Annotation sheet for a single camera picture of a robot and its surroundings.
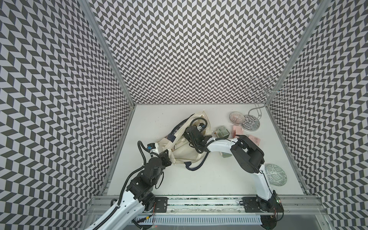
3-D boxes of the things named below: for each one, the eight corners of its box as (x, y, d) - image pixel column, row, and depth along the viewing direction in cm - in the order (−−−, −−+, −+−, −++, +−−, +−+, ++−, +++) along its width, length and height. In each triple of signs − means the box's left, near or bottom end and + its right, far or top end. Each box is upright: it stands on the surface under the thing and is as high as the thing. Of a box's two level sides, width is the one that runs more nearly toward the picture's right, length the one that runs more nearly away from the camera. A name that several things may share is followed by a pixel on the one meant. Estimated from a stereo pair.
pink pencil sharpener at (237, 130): (232, 137, 101) (234, 132, 97) (231, 130, 105) (233, 125, 100) (241, 137, 101) (244, 132, 97) (240, 130, 105) (242, 125, 100)
